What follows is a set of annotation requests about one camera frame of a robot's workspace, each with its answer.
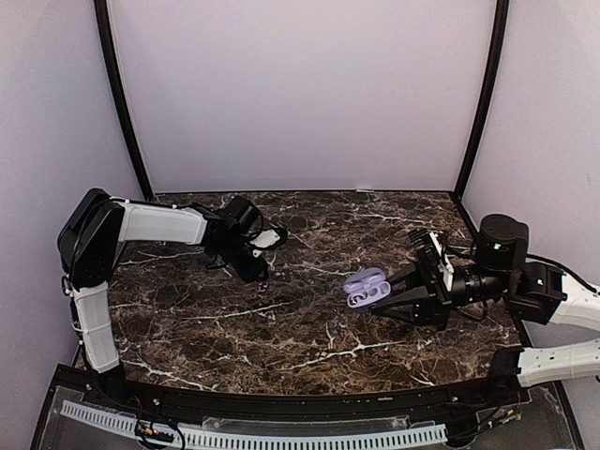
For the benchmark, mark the left black frame post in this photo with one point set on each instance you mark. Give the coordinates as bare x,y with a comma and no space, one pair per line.
105,34

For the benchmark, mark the white slotted cable duct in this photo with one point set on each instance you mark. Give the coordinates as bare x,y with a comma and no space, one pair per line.
221,433

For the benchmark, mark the black front rail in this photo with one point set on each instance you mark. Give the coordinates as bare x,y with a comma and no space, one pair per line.
455,401

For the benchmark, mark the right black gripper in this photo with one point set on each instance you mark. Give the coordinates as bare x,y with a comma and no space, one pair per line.
432,305

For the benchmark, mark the black frame post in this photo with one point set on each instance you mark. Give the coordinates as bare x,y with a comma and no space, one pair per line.
485,97
105,34

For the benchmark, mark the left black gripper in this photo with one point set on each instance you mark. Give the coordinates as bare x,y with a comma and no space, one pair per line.
249,273

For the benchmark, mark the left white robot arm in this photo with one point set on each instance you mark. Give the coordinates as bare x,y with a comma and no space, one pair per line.
88,244

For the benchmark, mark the right black frame post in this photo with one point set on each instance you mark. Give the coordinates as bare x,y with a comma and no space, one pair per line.
485,97

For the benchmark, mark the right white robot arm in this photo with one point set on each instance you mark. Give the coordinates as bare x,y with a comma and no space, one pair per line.
533,289

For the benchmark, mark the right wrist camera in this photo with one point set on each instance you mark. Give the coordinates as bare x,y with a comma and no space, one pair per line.
433,254

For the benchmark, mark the purple grey earbud case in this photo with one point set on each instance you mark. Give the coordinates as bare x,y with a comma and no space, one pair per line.
373,281

